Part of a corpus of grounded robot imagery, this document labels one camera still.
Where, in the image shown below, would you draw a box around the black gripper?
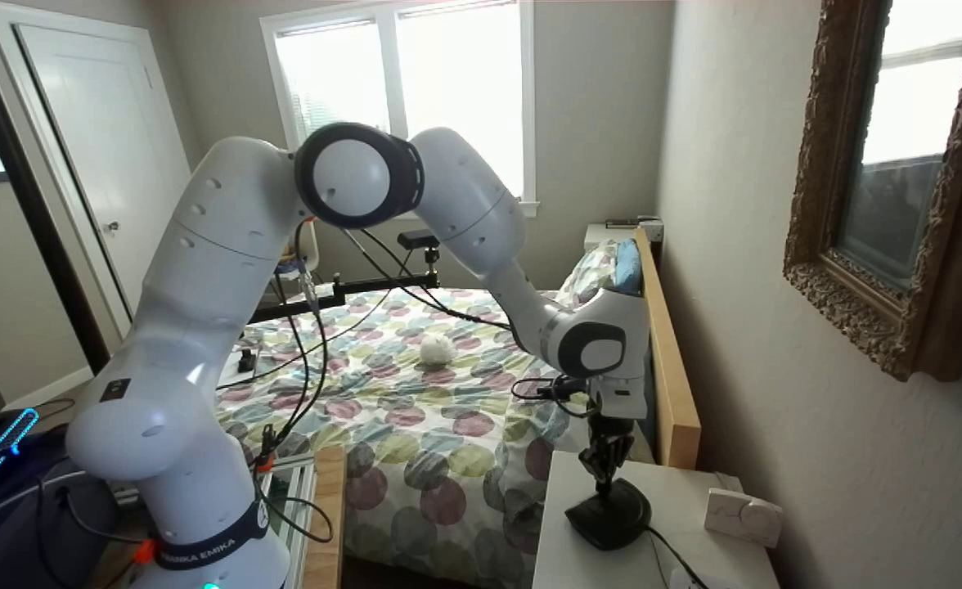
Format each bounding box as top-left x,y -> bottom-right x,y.
580,417 -> 631,492

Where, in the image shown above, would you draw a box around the black rounded alarm clock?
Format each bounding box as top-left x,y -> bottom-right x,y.
565,480 -> 652,551

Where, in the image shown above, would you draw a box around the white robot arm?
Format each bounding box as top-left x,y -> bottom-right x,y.
65,122 -> 647,589

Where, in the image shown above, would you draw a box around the wooden headboard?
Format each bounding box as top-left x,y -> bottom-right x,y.
635,230 -> 703,469

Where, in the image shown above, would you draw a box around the small white box device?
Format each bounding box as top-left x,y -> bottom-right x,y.
703,489 -> 784,545

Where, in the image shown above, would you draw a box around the polka dot bedspread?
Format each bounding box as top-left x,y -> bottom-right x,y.
215,287 -> 585,589

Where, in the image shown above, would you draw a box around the blue and white pillow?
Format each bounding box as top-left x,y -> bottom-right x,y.
554,239 -> 644,320

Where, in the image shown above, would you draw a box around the white ball on bed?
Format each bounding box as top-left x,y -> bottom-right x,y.
419,337 -> 455,367

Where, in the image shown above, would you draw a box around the gold framed mirror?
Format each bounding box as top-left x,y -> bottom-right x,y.
783,0 -> 962,382

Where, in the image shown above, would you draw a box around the white door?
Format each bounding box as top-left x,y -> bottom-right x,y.
0,0 -> 189,329

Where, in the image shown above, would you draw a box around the thin black cable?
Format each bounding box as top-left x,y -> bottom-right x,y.
640,520 -> 709,589

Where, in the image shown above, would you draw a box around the black camera stand bar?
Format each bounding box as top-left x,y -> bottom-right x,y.
255,230 -> 438,320

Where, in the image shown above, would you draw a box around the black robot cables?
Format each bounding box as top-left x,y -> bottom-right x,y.
241,217 -> 518,551

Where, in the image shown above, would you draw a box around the window with white frame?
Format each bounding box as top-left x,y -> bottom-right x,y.
258,0 -> 538,217

